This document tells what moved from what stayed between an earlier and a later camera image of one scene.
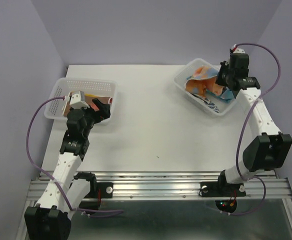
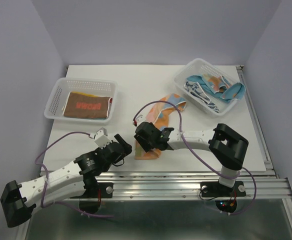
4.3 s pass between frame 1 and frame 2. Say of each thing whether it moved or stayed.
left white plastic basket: stayed
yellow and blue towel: stayed
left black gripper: moved
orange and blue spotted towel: moved
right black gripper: moved
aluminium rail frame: stayed
